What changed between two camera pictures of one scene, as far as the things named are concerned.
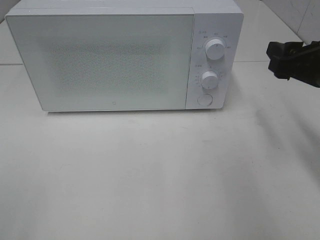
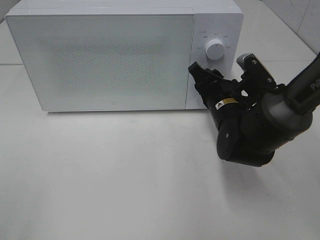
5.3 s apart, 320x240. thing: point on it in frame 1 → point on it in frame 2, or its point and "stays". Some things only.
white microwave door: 92,62 stays
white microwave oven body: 131,55 stays
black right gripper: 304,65 → 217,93
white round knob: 215,49 stays
